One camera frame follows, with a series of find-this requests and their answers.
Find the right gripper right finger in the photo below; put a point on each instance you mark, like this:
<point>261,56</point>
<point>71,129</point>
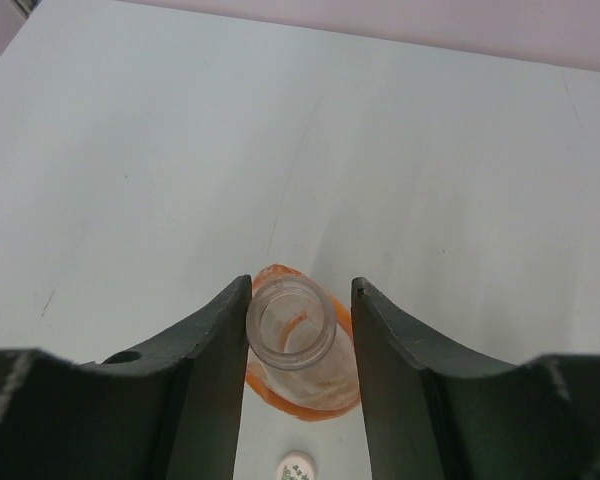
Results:
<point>435,409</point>

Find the left aluminium frame post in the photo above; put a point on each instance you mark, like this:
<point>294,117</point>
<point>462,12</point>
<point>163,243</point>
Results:
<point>26,7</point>

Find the white green-printed bottle cap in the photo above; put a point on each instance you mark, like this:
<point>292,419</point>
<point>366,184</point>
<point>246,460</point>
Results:
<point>296,465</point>

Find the orange drink bottle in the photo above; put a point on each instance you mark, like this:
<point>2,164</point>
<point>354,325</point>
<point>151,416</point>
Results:
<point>301,356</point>

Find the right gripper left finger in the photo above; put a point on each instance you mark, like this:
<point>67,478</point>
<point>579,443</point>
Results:
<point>166,408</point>

